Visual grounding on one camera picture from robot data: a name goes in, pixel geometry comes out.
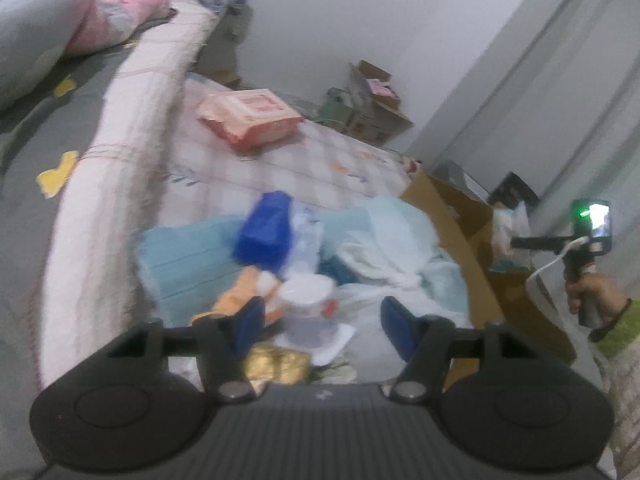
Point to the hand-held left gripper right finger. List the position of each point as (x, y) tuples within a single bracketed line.
[(396, 325)]

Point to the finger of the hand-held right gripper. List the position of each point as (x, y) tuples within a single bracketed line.
[(542, 242)]

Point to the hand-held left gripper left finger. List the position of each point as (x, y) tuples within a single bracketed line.
[(250, 321)]

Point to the gold tissue box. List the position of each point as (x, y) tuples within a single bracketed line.
[(280, 365)]

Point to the toilet paper roll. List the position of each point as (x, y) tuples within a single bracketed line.
[(307, 305)]

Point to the large cardboard box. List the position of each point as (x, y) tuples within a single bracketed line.
[(505, 305)]

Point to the royal blue packet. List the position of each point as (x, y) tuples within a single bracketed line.
[(265, 232)]

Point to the person's right forearm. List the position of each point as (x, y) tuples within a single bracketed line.
[(625, 360)]

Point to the person's right hand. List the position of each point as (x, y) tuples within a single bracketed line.
[(607, 292)]

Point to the orange striped sock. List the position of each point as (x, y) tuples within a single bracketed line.
[(235, 295)]

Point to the white crumpled packet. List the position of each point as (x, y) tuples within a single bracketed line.
[(510, 230)]

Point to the black box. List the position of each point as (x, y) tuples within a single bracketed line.
[(515, 190)]

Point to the green floral scrunchie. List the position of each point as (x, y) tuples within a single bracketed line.
[(335, 372)]

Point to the light blue ribbed towel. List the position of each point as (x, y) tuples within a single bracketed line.
[(185, 260)]

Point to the crumpled clear plastic wrapper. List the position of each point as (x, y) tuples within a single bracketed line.
[(306, 242)]

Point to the light blue cloth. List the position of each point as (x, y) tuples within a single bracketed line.
[(395, 212)]

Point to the grey curtain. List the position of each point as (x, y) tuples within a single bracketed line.
[(550, 85)]

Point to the plaid bed sheet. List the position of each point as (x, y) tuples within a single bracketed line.
[(280, 170)]

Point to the white fluffy blanket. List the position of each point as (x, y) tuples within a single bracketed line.
[(100, 200)]

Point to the red wet wipes pack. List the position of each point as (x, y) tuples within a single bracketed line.
[(250, 115)]

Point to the open small cardboard box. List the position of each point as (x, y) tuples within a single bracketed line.
[(380, 100)]

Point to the green printed box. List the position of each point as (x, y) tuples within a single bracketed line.
[(337, 110)]

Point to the grey blanket with yellow print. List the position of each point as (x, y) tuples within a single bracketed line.
[(30, 240)]

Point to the dark grey cloth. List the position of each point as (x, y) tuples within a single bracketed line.
[(225, 45)]

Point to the pink printed quilt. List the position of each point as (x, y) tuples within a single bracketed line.
[(115, 5)]

